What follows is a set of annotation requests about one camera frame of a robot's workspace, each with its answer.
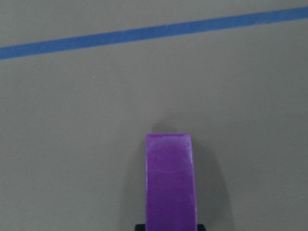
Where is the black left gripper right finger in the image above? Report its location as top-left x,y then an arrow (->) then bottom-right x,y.
197,224 -> 206,231

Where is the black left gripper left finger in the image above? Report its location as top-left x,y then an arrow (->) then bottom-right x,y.
134,224 -> 146,231

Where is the purple trapezoid block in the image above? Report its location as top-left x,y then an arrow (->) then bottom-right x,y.
145,133 -> 197,231

